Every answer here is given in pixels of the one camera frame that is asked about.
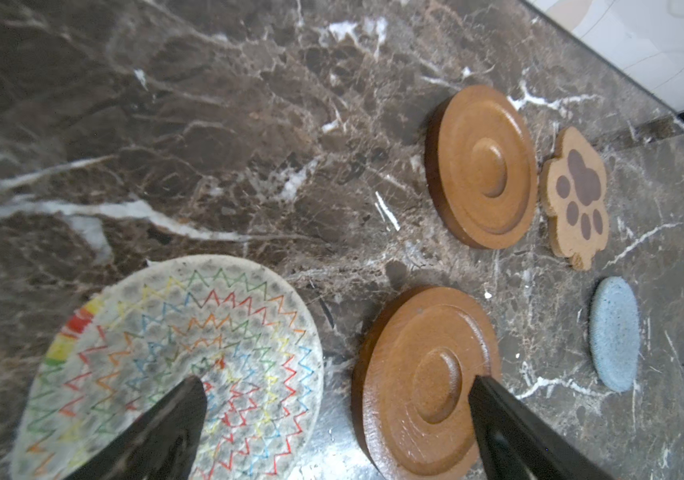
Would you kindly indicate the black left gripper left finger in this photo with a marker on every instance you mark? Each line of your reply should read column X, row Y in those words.
column 161, row 444

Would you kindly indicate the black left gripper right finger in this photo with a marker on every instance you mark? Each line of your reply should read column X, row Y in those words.
column 514, row 443

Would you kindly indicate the brown wooden coaster near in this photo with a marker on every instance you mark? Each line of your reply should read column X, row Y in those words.
column 410, row 387

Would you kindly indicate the brown wooden coaster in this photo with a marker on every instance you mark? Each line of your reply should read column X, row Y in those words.
column 481, row 168
column 410, row 387

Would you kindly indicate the white multicolour stitched coaster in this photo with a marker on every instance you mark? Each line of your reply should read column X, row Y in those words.
column 236, row 325

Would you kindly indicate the blue woven round coaster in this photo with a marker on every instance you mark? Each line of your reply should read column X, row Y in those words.
column 614, row 334

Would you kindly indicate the cork paw print coaster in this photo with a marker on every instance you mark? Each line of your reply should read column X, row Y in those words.
column 573, row 186

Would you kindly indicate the brown wooden coaster far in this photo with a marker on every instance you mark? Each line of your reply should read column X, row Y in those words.
column 481, row 168

